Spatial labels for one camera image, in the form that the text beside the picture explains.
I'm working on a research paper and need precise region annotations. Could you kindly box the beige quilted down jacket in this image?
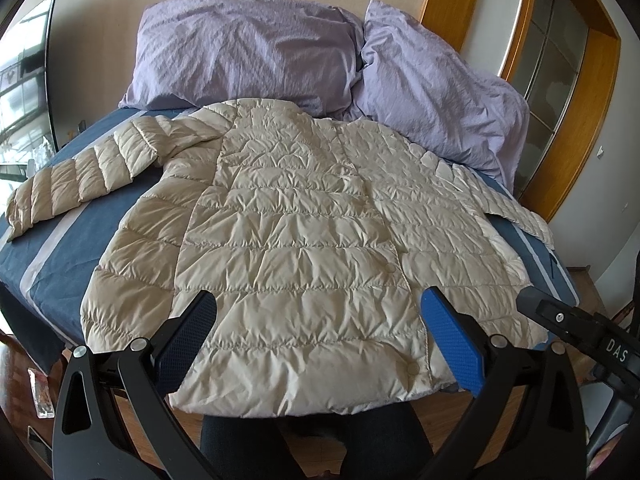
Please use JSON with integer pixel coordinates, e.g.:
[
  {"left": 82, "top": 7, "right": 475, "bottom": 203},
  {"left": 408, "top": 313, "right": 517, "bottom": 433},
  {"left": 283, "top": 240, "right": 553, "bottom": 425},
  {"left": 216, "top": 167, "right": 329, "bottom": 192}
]
[{"left": 6, "top": 99, "right": 552, "bottom": 417}]

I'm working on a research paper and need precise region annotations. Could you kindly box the blue striped bed sheet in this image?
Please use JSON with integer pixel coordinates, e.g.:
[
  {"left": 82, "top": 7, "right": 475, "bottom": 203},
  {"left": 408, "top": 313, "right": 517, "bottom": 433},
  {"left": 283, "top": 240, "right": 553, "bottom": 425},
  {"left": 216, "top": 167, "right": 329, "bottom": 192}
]
[{"left": 1, "top": 108, "right": 579, "bottom": 375}]

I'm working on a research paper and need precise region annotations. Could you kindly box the wooden framed glass door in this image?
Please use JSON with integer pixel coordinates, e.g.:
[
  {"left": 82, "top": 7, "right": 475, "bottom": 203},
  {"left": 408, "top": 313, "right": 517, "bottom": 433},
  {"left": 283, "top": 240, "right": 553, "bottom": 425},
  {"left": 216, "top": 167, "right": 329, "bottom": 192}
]
[{"left": 420, "top": 0, "right": 622, "bottom": 220}]

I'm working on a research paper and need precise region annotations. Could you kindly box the right purple pillow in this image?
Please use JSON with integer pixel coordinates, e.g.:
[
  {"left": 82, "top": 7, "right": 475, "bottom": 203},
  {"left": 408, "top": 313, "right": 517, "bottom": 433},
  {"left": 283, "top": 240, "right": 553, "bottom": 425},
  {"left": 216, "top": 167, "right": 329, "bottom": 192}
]
[{"left": 346, "top": 0, "right": 529, "bottom": 188}]

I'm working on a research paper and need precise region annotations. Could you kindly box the purple pillow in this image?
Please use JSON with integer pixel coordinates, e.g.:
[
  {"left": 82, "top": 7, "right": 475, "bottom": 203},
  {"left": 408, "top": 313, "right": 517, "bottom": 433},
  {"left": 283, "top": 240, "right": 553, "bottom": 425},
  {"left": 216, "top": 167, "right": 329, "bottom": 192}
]
[
  {"left": 119, "top": 0, "right": 363, "bottom": 117},
  {"left": 346, "top": 0, "right": 529, "bottom": 188}
]

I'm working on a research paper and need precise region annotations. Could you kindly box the left purple pillow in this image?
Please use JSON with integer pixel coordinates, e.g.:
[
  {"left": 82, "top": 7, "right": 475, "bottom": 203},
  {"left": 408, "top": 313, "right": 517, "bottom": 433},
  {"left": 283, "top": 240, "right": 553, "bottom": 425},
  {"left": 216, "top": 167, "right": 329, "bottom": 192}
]
[{"left": 119, "top": 0, "right": 363, "bottom": 117}]

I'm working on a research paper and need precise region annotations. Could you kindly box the window with frame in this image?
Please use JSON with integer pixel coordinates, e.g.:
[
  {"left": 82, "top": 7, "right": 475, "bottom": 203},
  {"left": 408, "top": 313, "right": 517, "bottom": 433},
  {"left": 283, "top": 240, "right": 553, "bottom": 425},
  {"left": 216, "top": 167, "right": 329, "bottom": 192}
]
[{"left": 0, "top": 0, "right": 58, "bottom": 183}]

